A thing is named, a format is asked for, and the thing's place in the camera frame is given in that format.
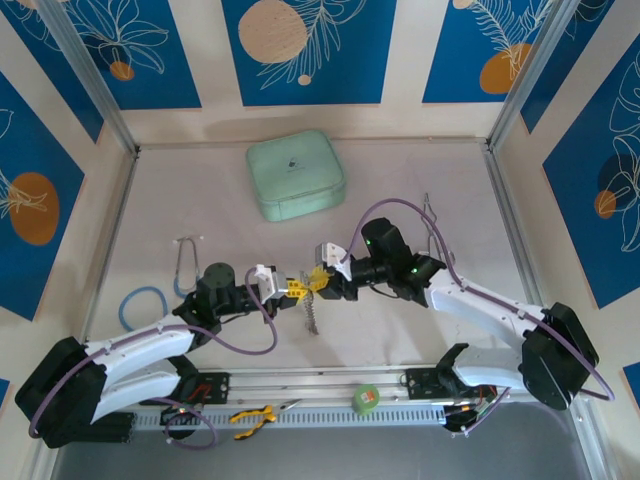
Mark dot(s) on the metal crucible tongs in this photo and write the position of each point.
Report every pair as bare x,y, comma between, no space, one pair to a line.
429,216

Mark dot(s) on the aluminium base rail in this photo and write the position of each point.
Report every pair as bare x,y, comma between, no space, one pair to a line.
320,382

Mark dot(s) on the small electronics board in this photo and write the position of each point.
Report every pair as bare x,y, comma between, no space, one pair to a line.
470,410
180,409

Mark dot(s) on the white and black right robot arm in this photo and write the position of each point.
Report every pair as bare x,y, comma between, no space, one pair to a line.
480,310

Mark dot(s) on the black ribbed block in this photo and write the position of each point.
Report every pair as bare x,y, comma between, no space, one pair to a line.
115,430

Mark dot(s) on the blue stethoscope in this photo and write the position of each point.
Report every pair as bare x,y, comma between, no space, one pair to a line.
176,286

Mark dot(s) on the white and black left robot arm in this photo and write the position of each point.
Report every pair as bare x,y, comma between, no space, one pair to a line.
140,345

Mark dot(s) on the aluminium frame post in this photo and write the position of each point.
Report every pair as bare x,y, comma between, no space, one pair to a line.
530,75
90,75

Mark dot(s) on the aluminium table side rail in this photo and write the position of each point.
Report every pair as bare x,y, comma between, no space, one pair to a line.
510,215
112,235

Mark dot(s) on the green tape roll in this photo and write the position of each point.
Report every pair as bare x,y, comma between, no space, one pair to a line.
365,402

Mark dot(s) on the mint green square case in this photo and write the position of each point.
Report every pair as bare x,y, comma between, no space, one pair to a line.
295,175

